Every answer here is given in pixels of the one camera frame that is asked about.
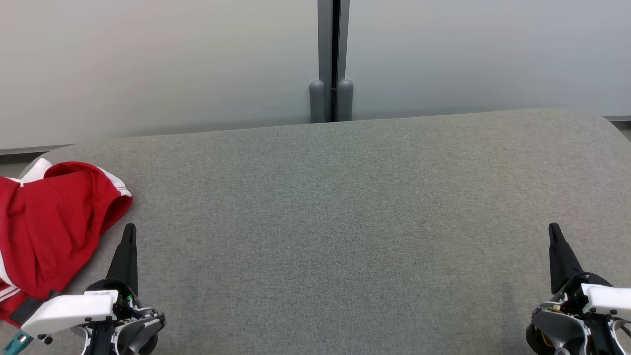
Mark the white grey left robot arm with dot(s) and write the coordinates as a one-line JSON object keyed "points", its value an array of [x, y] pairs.
{"points": [[143, 328]]}

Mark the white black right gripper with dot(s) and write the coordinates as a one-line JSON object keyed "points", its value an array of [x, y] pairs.
{"points": [[609, 298]]}

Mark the grey metal partition post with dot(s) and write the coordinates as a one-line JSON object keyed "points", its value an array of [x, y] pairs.
{"points": [[325, 39]]}

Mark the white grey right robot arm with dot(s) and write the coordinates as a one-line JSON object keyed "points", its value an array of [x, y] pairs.
{"points": [[557, 325]]}

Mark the grey partition bottom rail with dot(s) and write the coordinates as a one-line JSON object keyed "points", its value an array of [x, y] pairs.
{"points": [[29, 150], [618, 119]]}

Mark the red shorts with white stripe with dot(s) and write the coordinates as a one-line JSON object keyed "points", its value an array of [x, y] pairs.
{"points": [[54, 222]]}

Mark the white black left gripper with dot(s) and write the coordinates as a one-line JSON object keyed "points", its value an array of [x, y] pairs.
{"points": [[69, 310]]}

